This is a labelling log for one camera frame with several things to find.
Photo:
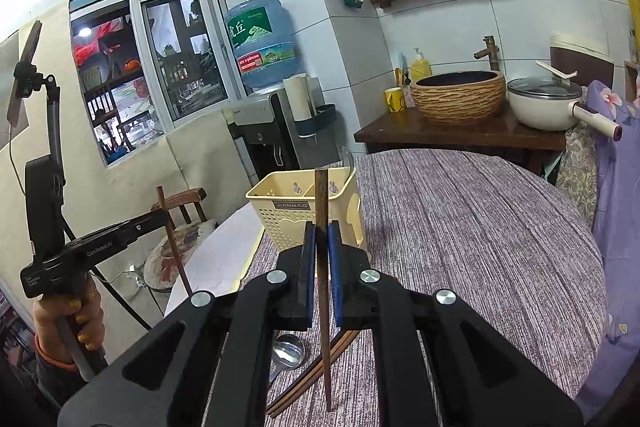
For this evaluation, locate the sliding glass window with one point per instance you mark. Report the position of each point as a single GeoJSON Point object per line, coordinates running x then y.
{"type": "Point", "coordinates": [165, 57]}

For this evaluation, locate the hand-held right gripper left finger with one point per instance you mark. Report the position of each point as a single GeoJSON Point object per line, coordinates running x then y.
{"type": "Point", "coordinates": [310, 277]}

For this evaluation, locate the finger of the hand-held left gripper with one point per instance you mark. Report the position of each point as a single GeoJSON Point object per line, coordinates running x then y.
{"type": "Point", "coordinates": [150, 224]}

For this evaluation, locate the metal spoon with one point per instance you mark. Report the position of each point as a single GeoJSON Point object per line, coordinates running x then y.
{"type": "Point", "coordinates": [287, 352]}

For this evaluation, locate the person's left hand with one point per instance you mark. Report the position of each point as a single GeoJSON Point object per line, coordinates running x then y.
{"type": "Point", "coordinates": [92, 322]}

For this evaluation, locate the black phone stand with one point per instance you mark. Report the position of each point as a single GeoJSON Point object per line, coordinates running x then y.
{"type": "Point", "coordinates": [52, 122]}

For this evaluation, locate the white rice paddle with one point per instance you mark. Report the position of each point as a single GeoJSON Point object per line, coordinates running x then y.
{"type": "Point", "coordinates": [555, 72]}

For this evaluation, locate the paisley patterned cloth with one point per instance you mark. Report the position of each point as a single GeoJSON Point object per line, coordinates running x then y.
{"type": "Point", "coordinates": [577, 177]}

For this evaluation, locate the brown wooden chopstick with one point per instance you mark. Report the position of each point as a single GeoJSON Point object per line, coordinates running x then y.
{"type": "Point", "coordinates": [176, 252]}
{"type": "Point", "coordinates": [295, 384]}
{"type": "Point", "coordinates": [306, 389]}
{"type": "Point", "coordinates": [322, 207]}

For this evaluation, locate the wooden chair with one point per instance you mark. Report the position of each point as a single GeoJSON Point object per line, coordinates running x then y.
{"type": "Point", "coordinates": [187, 199]}

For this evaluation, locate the purple floral cloth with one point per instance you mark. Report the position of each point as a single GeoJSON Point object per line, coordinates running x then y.
{"type": "Point", "coordinates": [617, 207]}

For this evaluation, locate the grey water dispenser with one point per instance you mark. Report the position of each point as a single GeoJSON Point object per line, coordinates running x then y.
{"type": "Point", "coordinates": [260, 137]}

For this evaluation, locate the yellow mug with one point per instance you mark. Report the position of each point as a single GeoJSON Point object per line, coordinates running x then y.
{"type": "Point", "coordinates": [394, 101]}

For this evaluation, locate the smartphone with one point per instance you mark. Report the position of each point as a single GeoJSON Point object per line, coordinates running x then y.
{"type": "Point", "coordinates": [25, 72]}

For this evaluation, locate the woven pattern wash basin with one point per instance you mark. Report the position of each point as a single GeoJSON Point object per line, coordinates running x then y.
{"type": "Point", "coordinates": [457, 99]}

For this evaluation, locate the bronze faucet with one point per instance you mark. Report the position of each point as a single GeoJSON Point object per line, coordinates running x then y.
{"type": "Point", "coordinates": [492, 52]}

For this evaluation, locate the white paper cup stack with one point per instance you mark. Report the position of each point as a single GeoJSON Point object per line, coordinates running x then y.
{"type": "Point", "coordinates": [299, 99]}

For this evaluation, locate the purple striped tablecloth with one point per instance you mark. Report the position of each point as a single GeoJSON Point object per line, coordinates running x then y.
{"type": "Point", "coordinates": [450, 232]}

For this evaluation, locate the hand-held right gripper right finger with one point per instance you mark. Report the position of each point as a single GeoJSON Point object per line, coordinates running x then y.
{"type": "Point", "coordinates": [334, 277]}

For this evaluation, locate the cream plastic utensil holder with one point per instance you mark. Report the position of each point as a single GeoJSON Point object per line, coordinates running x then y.
{"type": "Point", "coordinates": [290, 222]}

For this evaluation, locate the glass pot lid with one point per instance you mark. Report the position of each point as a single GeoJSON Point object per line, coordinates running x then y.
{"type": "Point", "coordinates": [542, 88]}

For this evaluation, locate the white cooking pot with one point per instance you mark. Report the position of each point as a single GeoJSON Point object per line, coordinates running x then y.
{"type": "Point", "coordinates": [540, 112]}

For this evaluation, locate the blue water jug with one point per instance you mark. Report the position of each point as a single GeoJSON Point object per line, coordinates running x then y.
{"type": "Point", "coordinates": [262, 42]}

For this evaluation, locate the brown white rice cooker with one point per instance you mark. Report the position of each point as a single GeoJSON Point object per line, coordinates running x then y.
{"type": "Point", "coordinates": [590, 59]}

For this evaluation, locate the yellow soap dispenser bottle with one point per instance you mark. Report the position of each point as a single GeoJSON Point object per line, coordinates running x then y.
{"type": "Point", "coordinates": [421, 68]}

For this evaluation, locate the round cat print cushion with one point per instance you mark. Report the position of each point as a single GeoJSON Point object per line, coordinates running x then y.
{"type": "Point", "coordinates": [170, 257]}

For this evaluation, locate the person's left forearm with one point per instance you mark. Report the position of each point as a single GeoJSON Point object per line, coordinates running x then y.
{"type": "Point", "coordinates": [55, 382]}

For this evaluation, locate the blue cup holder tray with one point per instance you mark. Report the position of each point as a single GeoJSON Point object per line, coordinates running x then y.
{"type": "Point", "coordinates": [320, 122]}

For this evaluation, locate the dark wooden cabinet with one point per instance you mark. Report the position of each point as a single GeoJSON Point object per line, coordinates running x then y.
{"type": "Point", "coordinates": [450, 134]}

